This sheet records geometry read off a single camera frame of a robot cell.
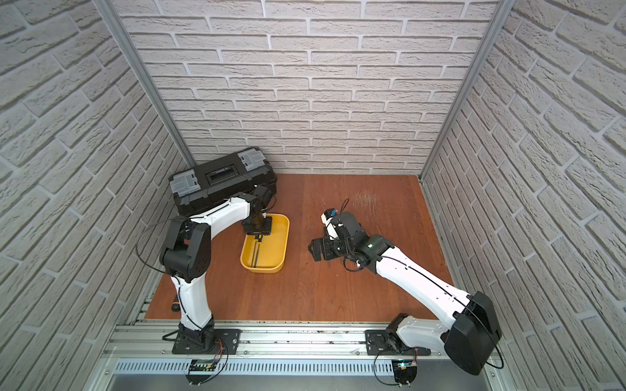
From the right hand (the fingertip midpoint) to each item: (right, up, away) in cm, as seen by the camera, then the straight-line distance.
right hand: (324, 244), depth 78 cm
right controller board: (+24, -36, -9) cm, 44 cm away
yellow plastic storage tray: (-20, -4, +13) cm, 24 cm away
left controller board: (-38, -37, -7) cm, 53 cm away
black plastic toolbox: (-49, +19, +14) cm, 54 cm away
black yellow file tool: (-27, -1, +18) cm, 33 cm away
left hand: (-23, +3, +18) cm, 29 cm away
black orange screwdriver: (-50, -21, +1) cm, 54 cm away
